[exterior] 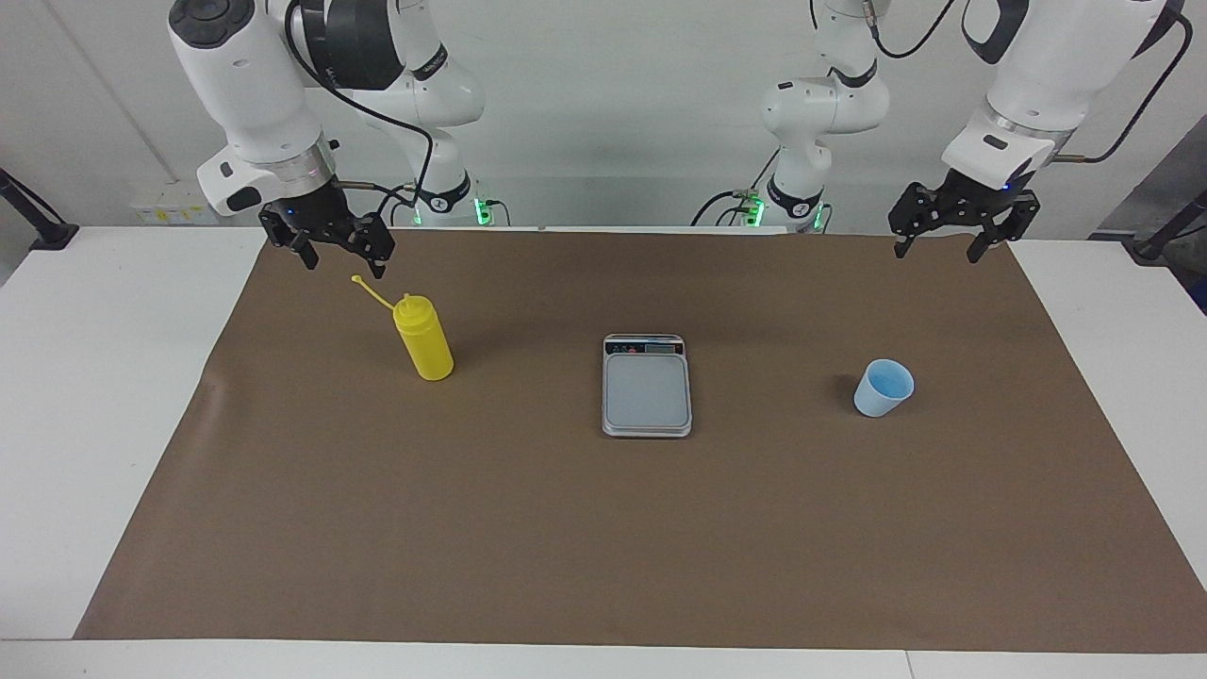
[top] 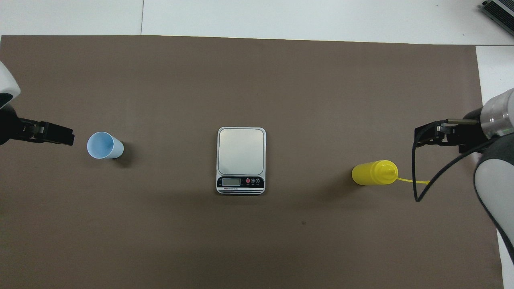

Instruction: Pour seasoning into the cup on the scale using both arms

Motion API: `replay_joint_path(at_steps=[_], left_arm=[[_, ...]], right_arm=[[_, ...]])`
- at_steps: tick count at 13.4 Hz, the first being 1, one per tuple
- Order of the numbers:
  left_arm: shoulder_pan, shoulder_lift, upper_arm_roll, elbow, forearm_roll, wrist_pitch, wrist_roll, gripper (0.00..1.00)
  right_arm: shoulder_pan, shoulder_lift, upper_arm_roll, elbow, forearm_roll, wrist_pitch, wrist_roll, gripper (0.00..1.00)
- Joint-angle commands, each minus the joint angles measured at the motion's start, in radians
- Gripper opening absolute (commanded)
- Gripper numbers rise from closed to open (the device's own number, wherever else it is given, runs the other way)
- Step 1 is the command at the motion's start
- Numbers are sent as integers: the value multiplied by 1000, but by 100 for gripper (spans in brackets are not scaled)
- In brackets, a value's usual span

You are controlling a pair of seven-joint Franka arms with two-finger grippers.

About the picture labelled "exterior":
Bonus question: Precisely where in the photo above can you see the yellow squeeze bottle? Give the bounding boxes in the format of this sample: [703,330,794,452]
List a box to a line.
[351,274,455,382]

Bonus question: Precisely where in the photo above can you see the light blue plastic cup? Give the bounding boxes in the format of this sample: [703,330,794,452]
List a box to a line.
[853,358,915,418]

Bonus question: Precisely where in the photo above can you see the silver digital kitchen scale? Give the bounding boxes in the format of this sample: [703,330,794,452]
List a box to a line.
[602,333,693,439]

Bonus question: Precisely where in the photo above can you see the black clamp stand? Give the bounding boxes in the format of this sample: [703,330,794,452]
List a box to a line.
[0,168,79,251]
[1122,189,1207,262]

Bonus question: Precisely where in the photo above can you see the dark grey background panel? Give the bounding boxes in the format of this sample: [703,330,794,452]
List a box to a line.
[1089,118,1207,317]

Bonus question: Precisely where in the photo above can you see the brown table mat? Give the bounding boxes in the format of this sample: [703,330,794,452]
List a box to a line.
[74,226,1207,654]

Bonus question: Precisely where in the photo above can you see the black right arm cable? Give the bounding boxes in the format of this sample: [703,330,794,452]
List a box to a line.
[283,0,437,227]

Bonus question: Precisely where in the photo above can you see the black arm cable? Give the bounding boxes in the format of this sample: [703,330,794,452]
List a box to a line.
[283,0,437,227]
[863,0,1191,166]

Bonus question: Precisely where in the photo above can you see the white wall socket box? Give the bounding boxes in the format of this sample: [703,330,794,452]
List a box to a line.
[130,184,213,225]

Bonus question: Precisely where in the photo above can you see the black left base cable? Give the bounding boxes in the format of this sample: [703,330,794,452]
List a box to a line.
[691,146,784,227]

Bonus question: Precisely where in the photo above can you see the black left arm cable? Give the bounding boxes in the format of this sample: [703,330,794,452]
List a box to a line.
[863,0,1191,166]

